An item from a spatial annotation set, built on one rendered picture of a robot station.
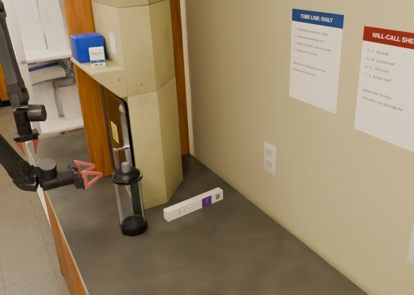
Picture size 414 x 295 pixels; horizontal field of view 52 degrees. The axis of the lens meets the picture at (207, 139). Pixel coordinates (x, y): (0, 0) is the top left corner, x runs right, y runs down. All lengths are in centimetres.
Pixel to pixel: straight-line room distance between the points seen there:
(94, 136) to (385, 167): 124
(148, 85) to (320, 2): 65
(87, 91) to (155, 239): 71
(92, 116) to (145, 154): 39
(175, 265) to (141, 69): 67
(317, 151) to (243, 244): 41
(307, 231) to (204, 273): 39
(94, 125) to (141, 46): 55
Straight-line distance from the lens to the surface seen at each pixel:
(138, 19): 151
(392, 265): 132
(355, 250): 140
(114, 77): 151
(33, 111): 191
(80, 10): 183
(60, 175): 162
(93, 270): 149
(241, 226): 160
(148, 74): 155
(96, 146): 197
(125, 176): 149
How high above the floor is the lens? 186
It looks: 23 degrees down
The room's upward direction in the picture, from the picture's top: 3 degrees counter-clockwise
